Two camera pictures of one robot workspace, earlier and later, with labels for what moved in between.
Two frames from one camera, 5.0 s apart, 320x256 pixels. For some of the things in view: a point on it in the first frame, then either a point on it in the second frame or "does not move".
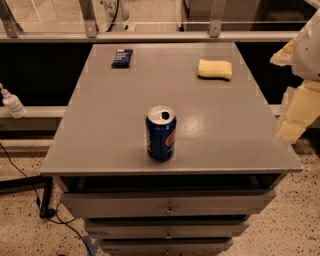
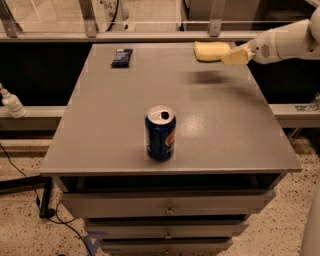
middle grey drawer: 167,229 does not move
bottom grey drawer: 166,246 does not move
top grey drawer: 153,203 does not move
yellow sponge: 214,68 -> 210,51
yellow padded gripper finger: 303,107 -> 238,56
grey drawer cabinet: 231,150 does not move
